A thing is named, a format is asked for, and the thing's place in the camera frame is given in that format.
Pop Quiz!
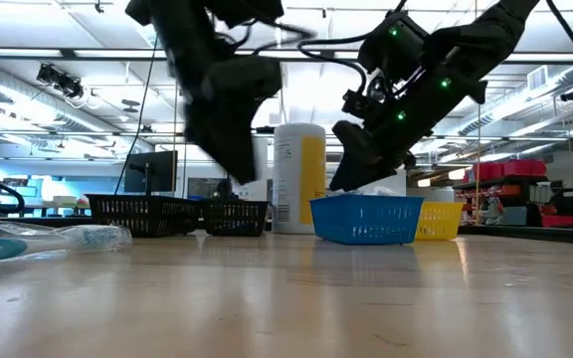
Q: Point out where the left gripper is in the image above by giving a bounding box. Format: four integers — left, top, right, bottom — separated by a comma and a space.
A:
184, 55, 284, 184

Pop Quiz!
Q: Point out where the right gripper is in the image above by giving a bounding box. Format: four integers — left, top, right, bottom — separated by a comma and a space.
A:
328, 54, 486, 194

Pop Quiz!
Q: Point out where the silver nail clipper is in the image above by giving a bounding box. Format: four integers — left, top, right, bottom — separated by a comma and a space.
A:
348, 185, 398, 198

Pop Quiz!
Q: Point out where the blue plastic basket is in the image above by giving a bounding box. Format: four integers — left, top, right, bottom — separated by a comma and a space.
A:
308, 194, 425, 247

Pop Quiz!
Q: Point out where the grey computer monitor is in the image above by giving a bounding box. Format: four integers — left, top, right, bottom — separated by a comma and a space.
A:
186, 177, 228, 200

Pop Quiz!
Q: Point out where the white yellow wipes canister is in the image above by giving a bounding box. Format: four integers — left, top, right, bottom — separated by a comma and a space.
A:
272, 122, 327, 235

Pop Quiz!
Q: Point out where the black plastic basket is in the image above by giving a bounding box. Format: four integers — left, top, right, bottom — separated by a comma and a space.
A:
86, 193, 202, 238
200, 198, 271, 238

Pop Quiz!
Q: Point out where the black computer monitor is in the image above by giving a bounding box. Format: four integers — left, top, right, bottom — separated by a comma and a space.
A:
123, 150, 179, 195

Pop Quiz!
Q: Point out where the yellow plastic basket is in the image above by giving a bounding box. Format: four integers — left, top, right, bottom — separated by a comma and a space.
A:
414, 200, 466, 242

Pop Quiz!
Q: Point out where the red storage bin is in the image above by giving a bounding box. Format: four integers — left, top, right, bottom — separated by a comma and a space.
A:
539, 214, 573, 229
502, 158, 549, 178
470, 162, 504, 183

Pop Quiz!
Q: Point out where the storage shelf rack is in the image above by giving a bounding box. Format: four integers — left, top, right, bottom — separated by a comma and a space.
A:
458, 157, 573, 230

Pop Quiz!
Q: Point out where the black aluminium table frame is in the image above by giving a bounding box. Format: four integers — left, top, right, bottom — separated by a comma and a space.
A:
0, 213, 573, 248

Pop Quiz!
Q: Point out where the black ceiling camera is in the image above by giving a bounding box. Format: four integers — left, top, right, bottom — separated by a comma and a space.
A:
36, 63, 85, 99

